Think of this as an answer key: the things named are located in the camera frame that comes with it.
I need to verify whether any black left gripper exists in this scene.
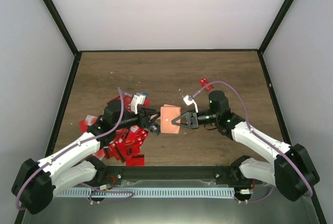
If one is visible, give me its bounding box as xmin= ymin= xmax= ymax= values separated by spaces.
xmin=114 ymin=107 xmax=162 ymax=131

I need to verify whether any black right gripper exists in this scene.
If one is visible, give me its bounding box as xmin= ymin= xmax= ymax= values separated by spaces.
xmin=172 ymin=109 xmax=219 ymax=129

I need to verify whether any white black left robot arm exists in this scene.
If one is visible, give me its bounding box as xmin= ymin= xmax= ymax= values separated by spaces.
xmin=11 ymin=99 xmax=160 ymax=214

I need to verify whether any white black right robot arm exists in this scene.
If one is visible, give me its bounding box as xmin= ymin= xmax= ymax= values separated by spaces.
xmin=171 ymin=90 xmax=320 ymax=202

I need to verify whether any pile of red cards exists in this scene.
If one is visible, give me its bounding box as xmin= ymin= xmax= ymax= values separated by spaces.
xmin=79 ymin=93 xmax=149 ymax=166

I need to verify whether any lone red VIP card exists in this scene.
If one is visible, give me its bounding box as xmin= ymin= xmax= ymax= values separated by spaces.
xmin=198 ymin=77 xmax=214 ymax=92

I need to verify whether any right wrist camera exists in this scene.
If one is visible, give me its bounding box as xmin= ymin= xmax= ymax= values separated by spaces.
xmin=183 ymin=95 xmax=199 ymax=113

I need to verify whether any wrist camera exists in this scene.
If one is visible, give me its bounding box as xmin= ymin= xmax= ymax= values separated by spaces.
xmin=183 ymin=95 xmax=199 ymax=113
xmin=130 ymin=93 xmax=146 ymax=114

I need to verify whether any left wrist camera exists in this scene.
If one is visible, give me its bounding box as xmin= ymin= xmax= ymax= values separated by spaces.
xmin=130 ymin=93 xmax=146 ymax=114

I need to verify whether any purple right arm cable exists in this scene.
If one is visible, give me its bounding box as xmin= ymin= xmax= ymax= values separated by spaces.
xmin=191 ymin=80 xmax=313 ymax=199

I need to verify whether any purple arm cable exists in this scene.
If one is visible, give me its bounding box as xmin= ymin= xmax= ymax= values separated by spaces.
xmin=15 ymin=86 xmax=125 ymax=210
xmin=191 ymin=80 xmax=313 ymax=199

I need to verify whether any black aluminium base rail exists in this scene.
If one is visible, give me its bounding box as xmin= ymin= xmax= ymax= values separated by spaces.
xmin=106 ymin=166 xmax=246 ymax=186

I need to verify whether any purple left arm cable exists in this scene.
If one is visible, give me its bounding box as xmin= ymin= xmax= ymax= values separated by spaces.
xmin=15 ymin=86 xmax=125 ymax=210

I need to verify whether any light blue slotted cable duct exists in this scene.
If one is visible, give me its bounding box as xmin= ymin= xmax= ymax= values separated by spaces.
xmin=56 ymin=187 xmax=235 ymax=199

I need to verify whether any black enclosure frame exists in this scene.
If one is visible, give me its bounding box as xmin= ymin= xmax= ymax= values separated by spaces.
xmin=12 ymin=0 xmax=333 ymax=224

